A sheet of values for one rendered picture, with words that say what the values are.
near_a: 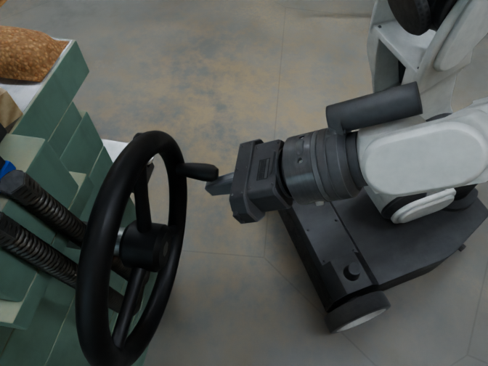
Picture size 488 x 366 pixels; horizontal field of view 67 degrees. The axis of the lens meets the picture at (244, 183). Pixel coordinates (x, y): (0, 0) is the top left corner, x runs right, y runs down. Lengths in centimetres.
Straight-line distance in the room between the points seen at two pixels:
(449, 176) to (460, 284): 112
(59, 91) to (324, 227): 87
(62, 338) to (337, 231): 81
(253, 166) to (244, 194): 4
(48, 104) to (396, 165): 45
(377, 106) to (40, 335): 58
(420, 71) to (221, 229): 94
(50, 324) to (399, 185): 56
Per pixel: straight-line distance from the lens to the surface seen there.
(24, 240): 39
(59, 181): 44
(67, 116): 62
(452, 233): 136
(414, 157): 38
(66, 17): 253
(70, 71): 62
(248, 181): 46
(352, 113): 42
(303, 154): 42
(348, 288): 111
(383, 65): 79
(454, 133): 38
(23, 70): 59
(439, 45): 63
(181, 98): 182
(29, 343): 67
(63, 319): 73
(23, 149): 41
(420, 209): 118
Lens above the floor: 124
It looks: 57 degrees down
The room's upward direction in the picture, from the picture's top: straight up
